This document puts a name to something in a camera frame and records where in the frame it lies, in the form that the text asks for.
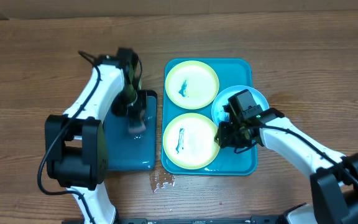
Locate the green scrubbing sponge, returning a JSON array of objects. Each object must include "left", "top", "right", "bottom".
[{"left": 128, "top": 118, "right": 146, "bottom": 134}]

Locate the light blue plate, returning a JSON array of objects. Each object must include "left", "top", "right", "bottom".
[{"left": 211, "top": 85, "right": 269, "bottom": 127}]

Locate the yellow-green plate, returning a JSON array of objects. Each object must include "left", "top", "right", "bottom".
[
  {"left": 165, "top": 60, "right": 219, "bottom": 110},
  {"left": 162, "top": 113, "right": 220, "bottom": 170}
]

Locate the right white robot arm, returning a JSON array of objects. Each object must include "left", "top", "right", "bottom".
[{"left": 215, "top": 105, "right": 358, "bottom": 224}]

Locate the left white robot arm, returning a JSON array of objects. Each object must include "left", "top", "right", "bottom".
[{"left": 37, "top": 47, "right": 147, "bottom": 223}]

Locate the black water tray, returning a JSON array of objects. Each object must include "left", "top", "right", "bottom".
[{"left": 104, "top": 90, "right": 158, "bottom": 171}]

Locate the teal plastic serving tray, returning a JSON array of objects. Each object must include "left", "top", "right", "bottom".
[{"left": 161, "top": 58, "right": 258, "bottom": 175}]

